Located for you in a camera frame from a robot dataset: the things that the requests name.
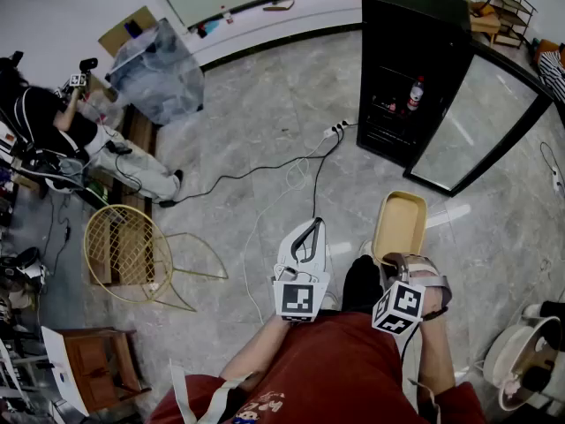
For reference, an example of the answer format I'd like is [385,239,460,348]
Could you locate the person's right forearm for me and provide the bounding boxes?
[416,314,457,393]

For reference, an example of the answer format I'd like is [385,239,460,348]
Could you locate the cream plastic tray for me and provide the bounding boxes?
[371,191,429,268]

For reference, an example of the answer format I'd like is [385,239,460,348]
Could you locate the person's black trousers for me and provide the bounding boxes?
[341,254,383,314]

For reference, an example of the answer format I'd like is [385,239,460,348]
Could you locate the gold wire chair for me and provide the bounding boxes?
[83,203,230,314]

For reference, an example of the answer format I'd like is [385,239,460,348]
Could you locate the person's right hand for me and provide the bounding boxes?
[422,290,444,315]

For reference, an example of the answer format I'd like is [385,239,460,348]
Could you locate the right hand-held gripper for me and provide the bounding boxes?
[372,252,454,337]

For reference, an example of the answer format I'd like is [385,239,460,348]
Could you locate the person's red shirt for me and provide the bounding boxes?
[147,310,487,424]

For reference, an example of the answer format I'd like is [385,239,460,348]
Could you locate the small wooden stool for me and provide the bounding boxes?
[56,327,153,415]

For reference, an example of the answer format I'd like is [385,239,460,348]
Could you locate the white board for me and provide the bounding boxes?
[41,325,92,418]

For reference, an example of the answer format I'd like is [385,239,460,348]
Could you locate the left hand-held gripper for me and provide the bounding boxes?
[271,217,332,325]

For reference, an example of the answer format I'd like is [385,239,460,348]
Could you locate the beige harness strap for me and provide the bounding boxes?
[169,357,253,424]

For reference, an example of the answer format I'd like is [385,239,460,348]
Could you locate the clear plastic bag bin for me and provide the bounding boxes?
[105,17,206,126]

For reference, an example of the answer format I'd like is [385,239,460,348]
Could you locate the wooden shelf cart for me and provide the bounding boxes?
[488,0,539,50]

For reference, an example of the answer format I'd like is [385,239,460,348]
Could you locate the person's left forearm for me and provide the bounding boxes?
[219,314,302,382]

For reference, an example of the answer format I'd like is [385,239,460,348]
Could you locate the red label water bottle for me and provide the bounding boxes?
[406,75,426,112]

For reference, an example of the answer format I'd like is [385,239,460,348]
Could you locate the round white appliance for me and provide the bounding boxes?
[482,301,565,413]

